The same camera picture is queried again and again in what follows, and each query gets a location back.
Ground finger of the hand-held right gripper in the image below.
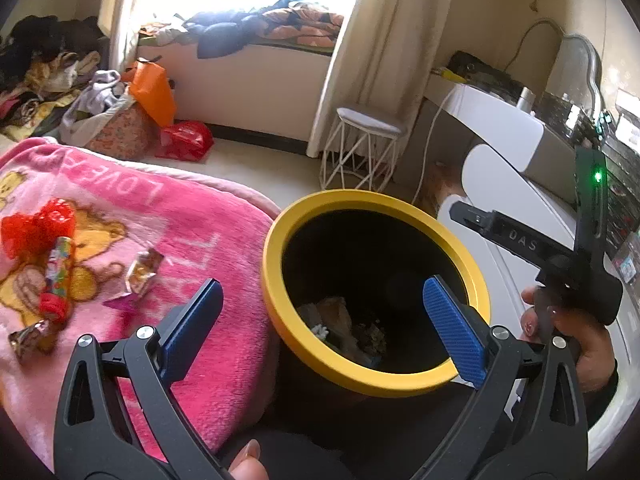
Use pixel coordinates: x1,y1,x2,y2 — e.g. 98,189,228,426
449,201,501,238

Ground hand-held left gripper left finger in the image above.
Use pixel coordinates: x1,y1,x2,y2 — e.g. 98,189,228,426
54,278,236,480

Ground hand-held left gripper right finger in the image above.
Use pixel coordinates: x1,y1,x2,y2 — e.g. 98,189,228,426
415,275,590,480

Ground yellow rimmed black trash bin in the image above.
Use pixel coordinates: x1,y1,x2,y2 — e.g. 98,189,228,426
261,189,492,401

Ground person's right forearm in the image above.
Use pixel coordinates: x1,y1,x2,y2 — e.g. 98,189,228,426
580,365,621,428

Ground person's right hand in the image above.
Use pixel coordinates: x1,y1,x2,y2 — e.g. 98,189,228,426
519,286,617,393

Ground person's left hand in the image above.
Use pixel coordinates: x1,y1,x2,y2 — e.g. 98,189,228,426
229,439,273,480

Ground silver gold wrapper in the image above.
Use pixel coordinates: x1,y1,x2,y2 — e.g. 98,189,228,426
124,250,166,295

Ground purple wrapper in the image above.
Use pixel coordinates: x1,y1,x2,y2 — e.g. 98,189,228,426
102,292,138,313

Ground white desk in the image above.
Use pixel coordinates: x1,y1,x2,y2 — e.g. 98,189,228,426
425,80,640,441

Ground pink printed blanket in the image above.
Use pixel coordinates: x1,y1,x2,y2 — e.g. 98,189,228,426
0,136,283,466

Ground pile of discarded wrappers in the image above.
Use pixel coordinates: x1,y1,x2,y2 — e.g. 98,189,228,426
297,296,388,366

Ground silver framed mirror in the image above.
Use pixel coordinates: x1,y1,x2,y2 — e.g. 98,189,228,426
545,34,606,111

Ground colourful candy wrapper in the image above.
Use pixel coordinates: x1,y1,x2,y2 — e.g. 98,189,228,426
40,236,76,323

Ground black bag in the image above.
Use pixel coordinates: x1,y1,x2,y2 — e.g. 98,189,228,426
447,51,523,93

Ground brown snack wrapper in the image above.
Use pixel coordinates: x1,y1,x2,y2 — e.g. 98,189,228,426
9,320,58,363

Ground red plastic bag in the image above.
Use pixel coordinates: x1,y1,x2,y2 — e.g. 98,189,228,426
159,120,215,162

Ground red plastic wrapper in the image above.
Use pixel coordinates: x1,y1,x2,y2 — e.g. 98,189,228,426
0,199,77,261

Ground cream curtain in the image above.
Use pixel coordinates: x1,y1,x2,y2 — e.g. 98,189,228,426
306,0,468,158
97,0,146,76

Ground floral fabric bag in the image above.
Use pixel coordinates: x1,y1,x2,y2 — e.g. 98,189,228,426
87,102,161,161

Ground orange bag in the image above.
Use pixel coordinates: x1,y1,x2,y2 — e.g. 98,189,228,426
122,59,177,128

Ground grey white garments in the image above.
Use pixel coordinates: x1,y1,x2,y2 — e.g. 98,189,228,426
60,69,133,146

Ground orange patterned quilt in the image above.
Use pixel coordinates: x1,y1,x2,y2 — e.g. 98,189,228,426
260,2,346,46

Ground dark jacket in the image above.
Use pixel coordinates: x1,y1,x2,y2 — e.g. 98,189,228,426
182,10,266,59

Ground pile of mixed clothes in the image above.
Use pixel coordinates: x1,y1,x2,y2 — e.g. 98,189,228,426
0,15,111,141

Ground white cable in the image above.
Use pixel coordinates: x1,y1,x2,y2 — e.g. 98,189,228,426
412,92,453,201

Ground white wire stool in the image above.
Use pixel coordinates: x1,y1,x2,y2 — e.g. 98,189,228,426
320,106,405,193

